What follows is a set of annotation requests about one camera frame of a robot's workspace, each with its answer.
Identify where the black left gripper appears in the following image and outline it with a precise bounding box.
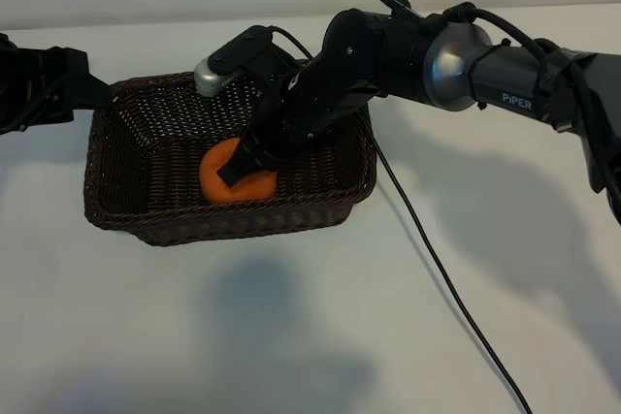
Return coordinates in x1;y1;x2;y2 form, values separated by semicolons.
0;33;115;137

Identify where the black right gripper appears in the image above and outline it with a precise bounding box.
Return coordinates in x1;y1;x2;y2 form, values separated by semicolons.
216;57;380;189

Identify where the orange fruit with stem knob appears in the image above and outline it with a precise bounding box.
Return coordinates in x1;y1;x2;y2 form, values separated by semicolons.
198;138;278;206

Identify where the dark brown wicker basket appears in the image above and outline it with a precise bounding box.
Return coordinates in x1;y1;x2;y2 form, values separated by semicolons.
82;58;378;246

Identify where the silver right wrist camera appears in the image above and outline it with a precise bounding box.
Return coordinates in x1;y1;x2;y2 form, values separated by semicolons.
192;24;278;96

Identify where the thin black camera cable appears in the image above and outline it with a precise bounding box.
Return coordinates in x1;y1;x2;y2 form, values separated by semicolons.
269;25;534;414

